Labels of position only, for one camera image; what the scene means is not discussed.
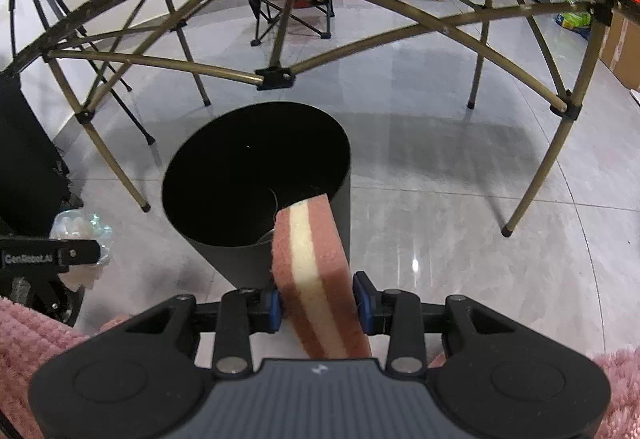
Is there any brown cardboard box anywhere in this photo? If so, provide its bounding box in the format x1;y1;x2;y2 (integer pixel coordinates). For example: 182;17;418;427
597;12;640;92

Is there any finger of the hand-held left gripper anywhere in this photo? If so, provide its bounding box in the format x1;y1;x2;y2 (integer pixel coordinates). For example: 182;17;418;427
60;239;102;266

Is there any green plastic bag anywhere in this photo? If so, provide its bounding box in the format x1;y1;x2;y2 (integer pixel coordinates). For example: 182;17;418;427
555;12;593;29

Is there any black camera tripod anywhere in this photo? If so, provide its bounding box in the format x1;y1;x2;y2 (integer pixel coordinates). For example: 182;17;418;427
9;0;156;147

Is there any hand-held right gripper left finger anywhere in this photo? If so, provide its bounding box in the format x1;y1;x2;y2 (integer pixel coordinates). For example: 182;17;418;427
117;288;284;379

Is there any black cylindrical trash bin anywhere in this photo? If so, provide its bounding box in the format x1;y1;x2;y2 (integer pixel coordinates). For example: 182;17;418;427
161;102;352;290

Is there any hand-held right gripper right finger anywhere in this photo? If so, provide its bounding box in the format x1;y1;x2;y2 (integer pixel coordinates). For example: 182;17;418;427
352;271;521;376

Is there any black suitcase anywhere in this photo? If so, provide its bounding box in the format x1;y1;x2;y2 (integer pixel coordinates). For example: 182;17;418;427
0;74;71;240

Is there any tan folding table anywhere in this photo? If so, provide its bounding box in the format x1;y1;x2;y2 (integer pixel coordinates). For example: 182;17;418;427
0;0;640;240

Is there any clear plastic wrap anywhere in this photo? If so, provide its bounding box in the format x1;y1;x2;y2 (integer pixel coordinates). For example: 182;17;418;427
50;209;113;290

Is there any wooden block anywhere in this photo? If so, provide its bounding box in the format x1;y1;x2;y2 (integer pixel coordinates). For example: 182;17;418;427
270;193;373;361

